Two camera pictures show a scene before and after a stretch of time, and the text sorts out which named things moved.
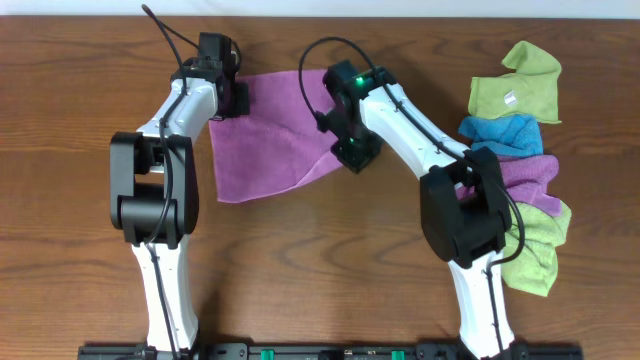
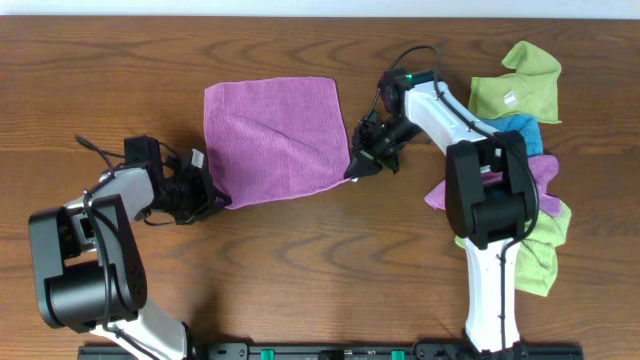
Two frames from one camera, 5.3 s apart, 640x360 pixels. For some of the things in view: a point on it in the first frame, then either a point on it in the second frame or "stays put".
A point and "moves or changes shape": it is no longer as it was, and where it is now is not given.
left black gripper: (240, 100) → (198, 192)
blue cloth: (506, 134) stays put
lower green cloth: (535, 269) stays put
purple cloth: (279, 144) moves or changes shape
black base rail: (332, 351) stays put
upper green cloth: (531, 89) stays put
